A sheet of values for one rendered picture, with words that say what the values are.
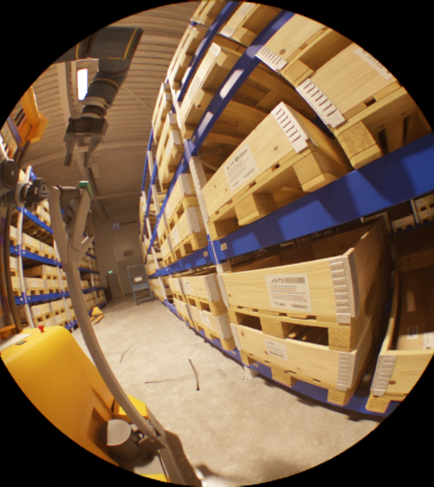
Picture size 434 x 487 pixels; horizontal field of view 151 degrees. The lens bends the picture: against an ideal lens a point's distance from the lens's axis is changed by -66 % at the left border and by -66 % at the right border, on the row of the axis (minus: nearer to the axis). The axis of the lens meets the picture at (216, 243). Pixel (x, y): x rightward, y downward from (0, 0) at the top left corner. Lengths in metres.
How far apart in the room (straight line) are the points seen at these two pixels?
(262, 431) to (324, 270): 0.99
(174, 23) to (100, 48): 6.36
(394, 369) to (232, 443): 0.89
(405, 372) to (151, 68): 7.79
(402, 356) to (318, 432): 0.67
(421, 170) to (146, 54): 6.97
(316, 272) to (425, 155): 0.50
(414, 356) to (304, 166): 0.70
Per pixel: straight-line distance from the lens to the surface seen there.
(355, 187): 0.55
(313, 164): 0.55
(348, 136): 0.53
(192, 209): 1.35
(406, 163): 0.56
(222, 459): 1.15
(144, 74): 7.40
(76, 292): 0.58
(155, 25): 6.78
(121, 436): 0.87
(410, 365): 0.68
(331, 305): 0.58
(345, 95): 0.59
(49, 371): 0.81
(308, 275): 0.57
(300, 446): 1.12
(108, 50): 0.55
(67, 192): 0.51
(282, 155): 0.62
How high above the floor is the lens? 1.05
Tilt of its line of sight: 6 degrees up
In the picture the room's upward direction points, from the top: 15 degrees counter-clockwise
